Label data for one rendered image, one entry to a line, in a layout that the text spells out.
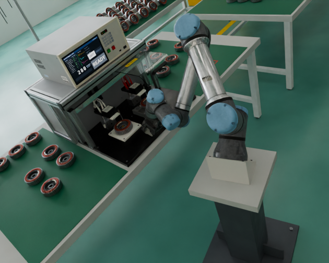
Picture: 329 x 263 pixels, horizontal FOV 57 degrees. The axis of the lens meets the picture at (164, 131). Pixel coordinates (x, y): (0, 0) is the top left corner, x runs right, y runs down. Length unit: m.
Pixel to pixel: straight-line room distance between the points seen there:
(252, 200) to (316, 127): 1.50
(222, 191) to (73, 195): 0.78
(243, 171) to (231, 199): 0.13
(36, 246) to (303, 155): 1.89
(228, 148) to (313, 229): 0.99
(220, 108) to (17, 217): 1.19
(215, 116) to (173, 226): 1.22
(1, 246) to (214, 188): 1.06
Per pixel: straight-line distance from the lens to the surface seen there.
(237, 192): 1.36
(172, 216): 2.28
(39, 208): 1.75
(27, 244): 1.64
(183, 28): 1.33
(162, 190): 2.45
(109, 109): 1.81
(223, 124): 1.18
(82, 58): 1.74
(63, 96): 1.73
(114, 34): 1.86
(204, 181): 1.42
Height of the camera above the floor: 1.84
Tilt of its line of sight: 39 degrees down
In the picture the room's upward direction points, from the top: 21 degrees counter-clockwise
